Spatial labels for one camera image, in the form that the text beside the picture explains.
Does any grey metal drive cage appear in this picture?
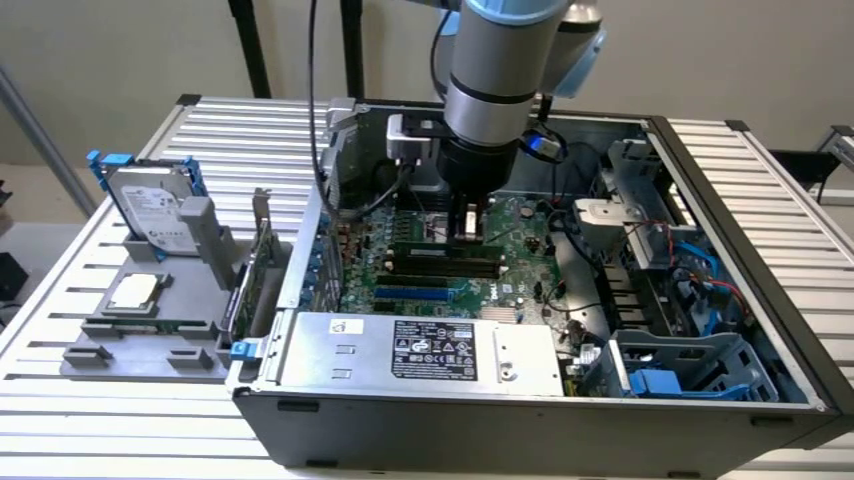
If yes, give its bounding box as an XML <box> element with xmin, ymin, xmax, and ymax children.
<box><xmin>588</xmin><ymin>139</ymin><xmax>696</xmax><ymax>272</ymax></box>

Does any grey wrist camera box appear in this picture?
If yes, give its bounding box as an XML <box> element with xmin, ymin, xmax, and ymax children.
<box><xmin>384</xmin><ymin>113</ymin><xmax>443</xmax><ymax>162</ymax></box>

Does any grey parts rack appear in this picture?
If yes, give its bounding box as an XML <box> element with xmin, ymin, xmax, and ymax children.
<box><xmin>58</xmin><ymin>195</ymin><xmax>296</xmax><ymax>385</ymax></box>

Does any black box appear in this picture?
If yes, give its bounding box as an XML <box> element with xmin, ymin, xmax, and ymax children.
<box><xmin>765</xmin><ymin>148</ymin><xmax>842</xmax><ymax>186</ymax></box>

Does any green RAM stick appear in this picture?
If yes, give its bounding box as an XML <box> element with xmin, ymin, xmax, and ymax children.
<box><xmin>392</xmin><ymin>240</ymin><xmax>503</xmax><ymax>258</ymax></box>

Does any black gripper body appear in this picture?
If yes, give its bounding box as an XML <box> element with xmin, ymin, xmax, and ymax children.
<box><xmin>436</xmin><ymin>137</ymin><xmax>520</xmax><ymax>201</ymax></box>

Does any blue disk carrier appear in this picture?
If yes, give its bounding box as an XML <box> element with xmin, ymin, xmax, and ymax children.
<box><xmin>628</xmin><ymin>368</ymin><xmax>684</xmax><ymax>400</ymax></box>

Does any black object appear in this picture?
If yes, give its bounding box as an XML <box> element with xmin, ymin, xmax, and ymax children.
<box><xmin>0</xmin><ymin>251</ymin><xmax>32</xmax><ymax>302</ymax></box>

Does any blue expansion slot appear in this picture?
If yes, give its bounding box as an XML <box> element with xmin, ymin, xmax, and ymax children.
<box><xmin>372</xmin><ymin>285</ymin><xmax>451</xmax><ymax>302</ymax></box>

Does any black stand pole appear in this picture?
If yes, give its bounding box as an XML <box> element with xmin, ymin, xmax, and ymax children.
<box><xmin>338</xmin><ymin>0</ymin><xmax>368</xmax><ymax>99</ymax></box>
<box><xmin>226</xmin><ymin>0</ymin><xmax>273</xmax><ymax>99</ymax></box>

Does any black open PC case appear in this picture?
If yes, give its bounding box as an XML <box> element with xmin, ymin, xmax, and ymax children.
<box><xmin>224</xmin><ymin>98</ymin><xmax>843</xmax><ymax>470</ymax></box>

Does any black RAM slot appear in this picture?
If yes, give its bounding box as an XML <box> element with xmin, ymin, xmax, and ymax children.
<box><xmin>388</xmin><ymin>266</ymin><xmax>503</xmax><ymax>280</ymax></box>
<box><xmin>389</xmin><ymin>259</ymin><xmax>501</xmax><ymax>272</ymax></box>
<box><xmin>390</xmin><ymin>252</ymin><xmax>501</xmax><ymax>265</ymax></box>

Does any green motherboard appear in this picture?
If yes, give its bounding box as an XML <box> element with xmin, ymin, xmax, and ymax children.
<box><xmin>332</xmin><ymin>191</ymin><xmax>569</xmax><ymax>326</ymax></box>

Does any CPU socket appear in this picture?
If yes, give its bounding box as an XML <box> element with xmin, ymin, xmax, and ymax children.
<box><xmin>420</xmin><ymin>211</ymin><xmax>460</xmax><ymax>242</ymax></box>

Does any silver CPU chip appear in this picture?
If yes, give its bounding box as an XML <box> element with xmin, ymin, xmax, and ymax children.
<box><xmin>105</xmin><ymin>273</ymin><xmax>168</xmax><ymax>311</ymax></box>

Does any blue disk bracket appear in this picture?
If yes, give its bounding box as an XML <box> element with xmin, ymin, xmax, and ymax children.
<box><xmin>85</xmin><ymin>149</ymin><xmax>210</xmax><ymax>263</ymax></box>

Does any black camera cable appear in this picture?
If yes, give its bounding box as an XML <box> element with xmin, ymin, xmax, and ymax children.
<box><xmin>305</xmin><ymin>0</ymin><xmax>420</xmax><ymax>222</ymax></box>

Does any grey metal pole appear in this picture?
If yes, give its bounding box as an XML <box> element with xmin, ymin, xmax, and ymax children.
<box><xmin>0</xmin><ymin>63</ymin><xmax>97</xmax><ymax>218</ymax></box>

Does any red wire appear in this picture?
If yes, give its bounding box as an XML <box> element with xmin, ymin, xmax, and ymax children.
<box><xmin>709</xmin><ymin>280</ymin><xmax>756</xmax><ymax>327</ymax></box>

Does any silver power supply unit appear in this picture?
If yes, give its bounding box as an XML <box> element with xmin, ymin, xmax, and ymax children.
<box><xmin>274</xmin><ymin>311</ymin><xmax>569</xmax><ymax>399</ymax></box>

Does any dark arm cable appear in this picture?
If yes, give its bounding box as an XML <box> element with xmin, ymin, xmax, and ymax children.
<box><xmin>428</xmin><ymin>8</ymin><xmax>463</xmax><ymax>104</ymax></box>

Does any blue wire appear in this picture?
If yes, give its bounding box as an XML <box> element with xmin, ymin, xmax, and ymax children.
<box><xmin>668</xmin><ymin>238</ymin><xmax>736</xmax><ymax>337</ymax></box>

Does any grey metal disk bay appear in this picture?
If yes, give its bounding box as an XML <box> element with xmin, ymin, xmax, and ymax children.
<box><xmin>607</xmin><ymin>328</ymin><xmax>781</xmax><ymax>403</ymax></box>

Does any silver hard disk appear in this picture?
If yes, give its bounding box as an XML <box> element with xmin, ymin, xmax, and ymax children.
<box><xmin>106</xmin><ymin>165</ymin><xmax>201</xmax><ymax>258</ymax></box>

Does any black expansion slot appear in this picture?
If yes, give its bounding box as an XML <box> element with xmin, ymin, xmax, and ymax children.
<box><xmin>374</xmin><ymin>273</ymin><xmax>451</xmax><ymax>290</ymax></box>

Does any aluminium rail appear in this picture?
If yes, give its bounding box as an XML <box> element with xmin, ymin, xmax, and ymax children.
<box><xmin>808</xmin><ymin>124</ymin><xmax>854</xmax><ymax>207</ymax></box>

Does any green graphics card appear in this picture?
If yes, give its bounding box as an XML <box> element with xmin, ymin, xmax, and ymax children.
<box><xmin>225</xmin><ymin>186</ymin><xmax>282</xmax><ymax>349</ymax></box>

